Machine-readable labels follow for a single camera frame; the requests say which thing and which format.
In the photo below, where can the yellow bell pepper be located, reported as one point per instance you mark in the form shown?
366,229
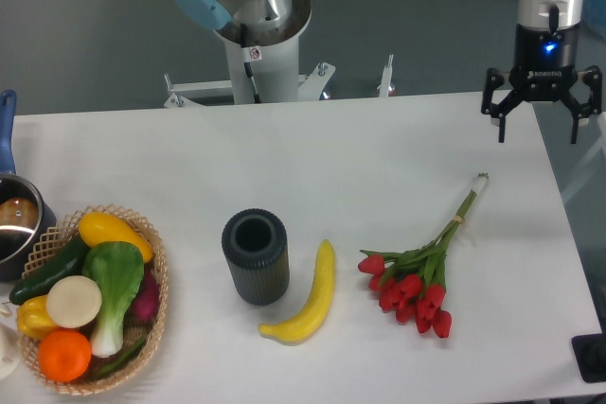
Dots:
33,319

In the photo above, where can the blue handled saucepan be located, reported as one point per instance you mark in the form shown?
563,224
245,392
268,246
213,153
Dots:
25,215

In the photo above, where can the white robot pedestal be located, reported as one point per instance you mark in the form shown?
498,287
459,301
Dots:
262,49

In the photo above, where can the dark grey ribbed vase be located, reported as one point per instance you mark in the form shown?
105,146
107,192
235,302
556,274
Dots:
255,247

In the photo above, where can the black device at edge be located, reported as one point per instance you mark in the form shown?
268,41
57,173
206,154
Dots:
589,351

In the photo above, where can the green bok choy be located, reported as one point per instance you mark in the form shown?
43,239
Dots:
117,268

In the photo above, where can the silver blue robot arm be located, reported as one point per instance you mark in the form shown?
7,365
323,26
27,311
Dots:
497,104

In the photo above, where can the green cucumber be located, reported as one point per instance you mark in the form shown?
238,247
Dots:
66,262

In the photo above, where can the yellow squash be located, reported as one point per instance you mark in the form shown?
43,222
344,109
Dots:
99,227

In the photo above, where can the woven wicker basket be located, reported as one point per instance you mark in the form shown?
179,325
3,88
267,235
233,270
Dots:
50,243

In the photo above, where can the red tulip bouquet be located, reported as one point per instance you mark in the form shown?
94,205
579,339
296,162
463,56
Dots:
412,284

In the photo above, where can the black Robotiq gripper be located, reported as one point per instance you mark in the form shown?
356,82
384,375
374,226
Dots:
544,68

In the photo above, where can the white round radish slice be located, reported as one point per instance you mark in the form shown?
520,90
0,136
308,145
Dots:
73,302

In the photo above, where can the purple sweet potato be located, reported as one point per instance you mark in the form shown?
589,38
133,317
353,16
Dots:
146,303

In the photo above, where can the white metal base frame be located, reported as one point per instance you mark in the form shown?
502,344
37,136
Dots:
310,87

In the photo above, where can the yellow banana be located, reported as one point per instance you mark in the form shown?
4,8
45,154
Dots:
312,315

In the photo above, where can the orange mandarin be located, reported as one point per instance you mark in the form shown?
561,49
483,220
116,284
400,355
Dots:
64,355

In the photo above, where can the white ceramic object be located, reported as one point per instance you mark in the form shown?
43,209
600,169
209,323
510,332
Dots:
10,352

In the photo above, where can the green chili pepper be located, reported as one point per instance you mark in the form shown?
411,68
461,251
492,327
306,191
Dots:
119,361

